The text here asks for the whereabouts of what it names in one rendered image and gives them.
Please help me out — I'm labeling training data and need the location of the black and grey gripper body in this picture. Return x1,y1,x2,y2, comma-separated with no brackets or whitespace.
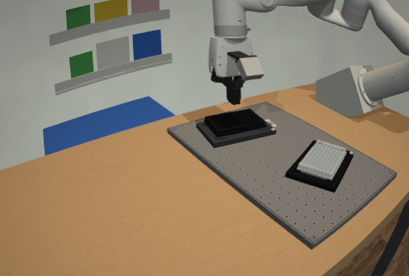
208,35,254,78

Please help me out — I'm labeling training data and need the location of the white label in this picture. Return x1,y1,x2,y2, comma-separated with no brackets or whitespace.
265,119,276,127

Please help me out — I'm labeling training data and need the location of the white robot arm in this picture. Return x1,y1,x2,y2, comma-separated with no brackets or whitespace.
212,0,409,107

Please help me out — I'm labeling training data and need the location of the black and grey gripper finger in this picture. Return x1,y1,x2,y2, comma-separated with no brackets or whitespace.
233,76,245,104
211,68,237,105

